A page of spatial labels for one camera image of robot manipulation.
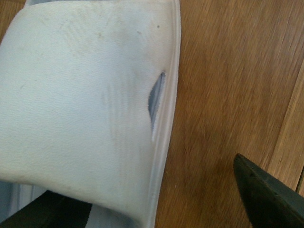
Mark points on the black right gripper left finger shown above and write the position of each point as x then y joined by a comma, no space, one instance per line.
50,210

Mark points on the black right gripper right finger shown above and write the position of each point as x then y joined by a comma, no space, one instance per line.
268,202

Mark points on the light blue slipper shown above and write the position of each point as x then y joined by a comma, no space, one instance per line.
87,99

